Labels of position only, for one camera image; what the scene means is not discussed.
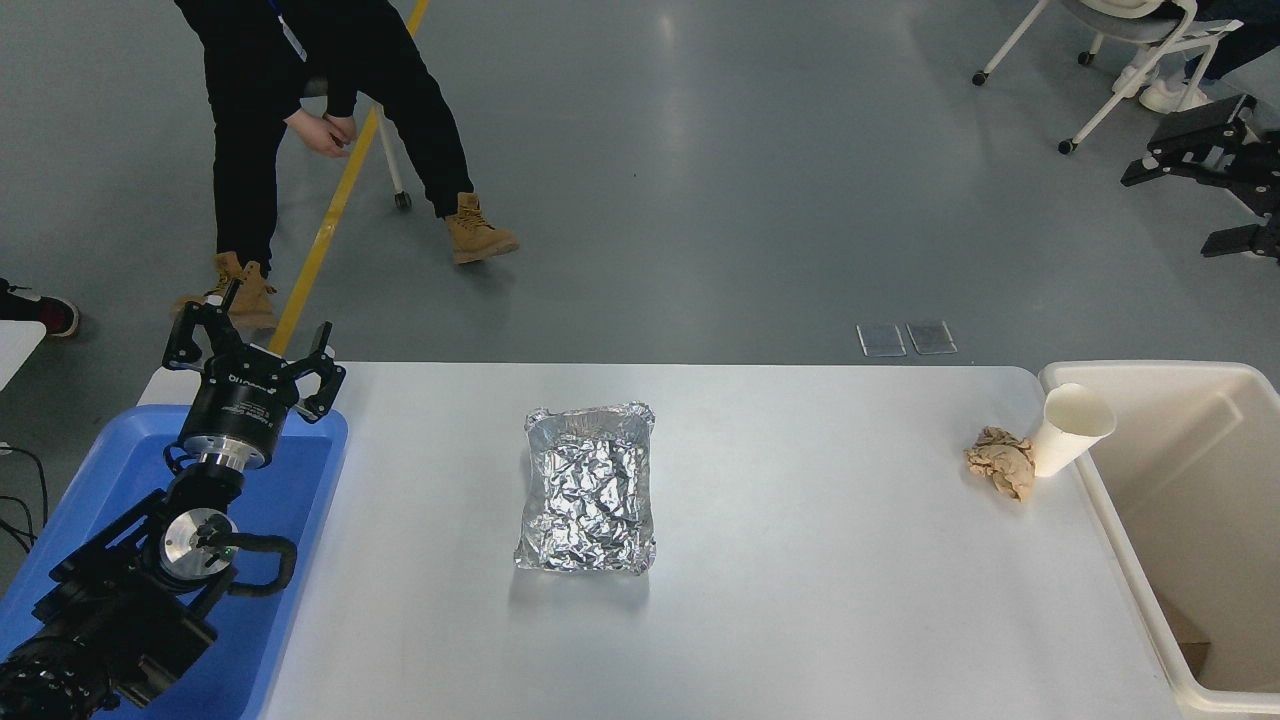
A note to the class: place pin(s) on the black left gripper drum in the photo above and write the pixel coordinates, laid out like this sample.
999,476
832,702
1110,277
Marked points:
238,405

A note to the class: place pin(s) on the white paper cup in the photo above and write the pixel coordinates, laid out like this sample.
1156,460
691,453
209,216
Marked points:
1065,435

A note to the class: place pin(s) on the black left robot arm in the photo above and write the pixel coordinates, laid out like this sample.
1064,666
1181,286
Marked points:
125,620

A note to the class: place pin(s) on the person's right hand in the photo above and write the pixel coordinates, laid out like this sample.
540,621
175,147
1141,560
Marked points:
320,135

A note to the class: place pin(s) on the person's left hand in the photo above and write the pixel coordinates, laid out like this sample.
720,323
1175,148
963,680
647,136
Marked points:
345,126

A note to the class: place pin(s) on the person with white shoes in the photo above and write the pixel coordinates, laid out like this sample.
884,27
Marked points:
1170,95

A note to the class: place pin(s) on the blue plastic tray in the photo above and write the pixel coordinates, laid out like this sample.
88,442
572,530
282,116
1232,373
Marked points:
290,500

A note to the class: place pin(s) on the grey white wheeled chair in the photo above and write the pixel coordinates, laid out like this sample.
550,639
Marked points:
393,160
1130,28

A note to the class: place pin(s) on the person with dark red shoe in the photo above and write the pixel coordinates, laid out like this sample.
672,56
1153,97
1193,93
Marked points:
45,312

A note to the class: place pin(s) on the small white side table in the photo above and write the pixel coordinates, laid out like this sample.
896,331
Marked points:
18,350

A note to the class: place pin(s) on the large pale plastic bin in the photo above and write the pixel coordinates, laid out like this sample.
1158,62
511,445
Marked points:
1200,480

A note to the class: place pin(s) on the crumpled silver foil tray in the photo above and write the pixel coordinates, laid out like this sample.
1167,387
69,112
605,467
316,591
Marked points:
590,490

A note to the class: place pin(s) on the crumpled tan paper ball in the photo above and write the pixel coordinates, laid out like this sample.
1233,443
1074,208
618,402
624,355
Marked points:
1002,462

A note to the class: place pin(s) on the clear floor plate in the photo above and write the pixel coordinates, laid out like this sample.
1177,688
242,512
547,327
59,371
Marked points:
931,337
882,340

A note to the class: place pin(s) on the brown cardboard piece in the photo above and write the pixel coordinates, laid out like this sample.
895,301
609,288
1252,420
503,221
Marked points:
1185,640

